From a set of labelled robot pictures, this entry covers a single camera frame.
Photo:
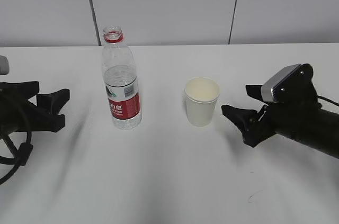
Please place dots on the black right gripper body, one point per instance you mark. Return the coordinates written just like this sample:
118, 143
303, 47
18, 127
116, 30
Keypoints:
285, 120

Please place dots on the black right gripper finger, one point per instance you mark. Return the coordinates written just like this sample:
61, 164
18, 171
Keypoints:
244, 119
254, 91

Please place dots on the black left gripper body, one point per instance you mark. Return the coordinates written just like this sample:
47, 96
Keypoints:
18, 114

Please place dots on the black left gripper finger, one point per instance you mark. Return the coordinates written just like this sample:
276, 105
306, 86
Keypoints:
18, 87
52, 103

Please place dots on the white paper cup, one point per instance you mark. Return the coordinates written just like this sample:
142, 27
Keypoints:
201, 95

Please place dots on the clear water bottle red label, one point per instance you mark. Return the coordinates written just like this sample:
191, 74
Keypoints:
120, 78

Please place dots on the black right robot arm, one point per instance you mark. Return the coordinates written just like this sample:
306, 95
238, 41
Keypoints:
303, 121

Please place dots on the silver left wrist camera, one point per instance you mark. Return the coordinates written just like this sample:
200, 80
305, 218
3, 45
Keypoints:
4, 65

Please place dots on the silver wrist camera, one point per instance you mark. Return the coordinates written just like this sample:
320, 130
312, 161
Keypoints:
4, 65
291, 84

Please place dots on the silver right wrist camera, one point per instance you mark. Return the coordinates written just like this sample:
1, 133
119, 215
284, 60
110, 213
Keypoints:
291, 84

